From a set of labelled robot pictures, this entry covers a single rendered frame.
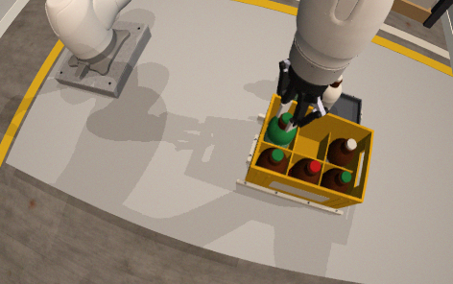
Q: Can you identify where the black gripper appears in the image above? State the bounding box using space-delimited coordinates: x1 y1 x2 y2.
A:
276 59 329 132

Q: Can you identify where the cream-white bottle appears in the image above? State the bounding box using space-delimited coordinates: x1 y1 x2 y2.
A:
322 75 343 110

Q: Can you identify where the brown bottle with red cap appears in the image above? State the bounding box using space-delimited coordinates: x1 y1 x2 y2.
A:
288 158 322 184

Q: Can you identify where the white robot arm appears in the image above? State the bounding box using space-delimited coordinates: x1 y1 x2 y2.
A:
45 0 393 85

